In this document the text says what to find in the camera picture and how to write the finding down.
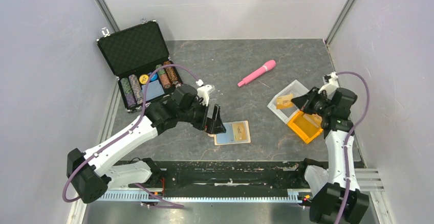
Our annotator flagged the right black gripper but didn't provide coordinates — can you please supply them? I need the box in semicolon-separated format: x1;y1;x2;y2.
291;86;333;117

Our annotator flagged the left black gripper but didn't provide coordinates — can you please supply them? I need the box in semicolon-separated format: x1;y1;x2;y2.
178;98;226;135

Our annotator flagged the gold VIP card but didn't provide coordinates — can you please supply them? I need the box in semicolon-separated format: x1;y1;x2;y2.
275;93;294;110

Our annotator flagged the beige card holder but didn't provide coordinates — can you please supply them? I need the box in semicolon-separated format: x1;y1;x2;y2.
208;120;251;146

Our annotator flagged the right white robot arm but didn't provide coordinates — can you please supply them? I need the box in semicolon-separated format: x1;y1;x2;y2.
292;87;370;223

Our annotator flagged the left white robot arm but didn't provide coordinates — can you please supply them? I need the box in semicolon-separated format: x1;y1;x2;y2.
62;84;226;204

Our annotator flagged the blue card deck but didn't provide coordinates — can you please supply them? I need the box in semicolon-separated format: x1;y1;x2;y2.
142;80;165;102

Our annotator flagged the white plastic bin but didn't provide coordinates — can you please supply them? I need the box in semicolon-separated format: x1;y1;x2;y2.
267;80;308;124

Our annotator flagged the orange plastic bin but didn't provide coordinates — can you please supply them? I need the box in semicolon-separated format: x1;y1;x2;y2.
287;110;323;144

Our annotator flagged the pink toy microphone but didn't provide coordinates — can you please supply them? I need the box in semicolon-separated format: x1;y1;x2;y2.
237;59;276;87

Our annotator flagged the green red chip stack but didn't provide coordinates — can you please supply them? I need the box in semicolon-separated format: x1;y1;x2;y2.
156;64;171;89

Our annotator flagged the orange black chip stack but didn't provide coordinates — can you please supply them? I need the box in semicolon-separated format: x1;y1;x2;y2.
163;61;180;86

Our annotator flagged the blue dealer chip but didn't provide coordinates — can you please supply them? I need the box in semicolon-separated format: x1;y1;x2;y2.
148;73;158;82

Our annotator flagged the yellow dealer chip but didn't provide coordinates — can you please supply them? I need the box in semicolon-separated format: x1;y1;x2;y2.
138;74;149;85

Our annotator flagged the purple grey chip stack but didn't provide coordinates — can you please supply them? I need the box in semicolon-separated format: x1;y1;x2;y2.
128;74;144;105

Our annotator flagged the green purple chip stack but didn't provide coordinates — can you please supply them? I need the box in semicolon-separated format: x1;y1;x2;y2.
120;78;137;109

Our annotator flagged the black poker chip case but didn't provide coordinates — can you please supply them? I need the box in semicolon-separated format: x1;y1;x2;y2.
96;20;183;114

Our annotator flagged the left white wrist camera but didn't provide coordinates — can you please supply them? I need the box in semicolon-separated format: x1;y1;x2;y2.
196;79;215;106

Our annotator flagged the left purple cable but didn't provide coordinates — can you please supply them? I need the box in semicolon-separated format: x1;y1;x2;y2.
61;63;204;210

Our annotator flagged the white slotted cable duct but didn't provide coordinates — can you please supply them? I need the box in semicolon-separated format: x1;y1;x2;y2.
97;190;302;204

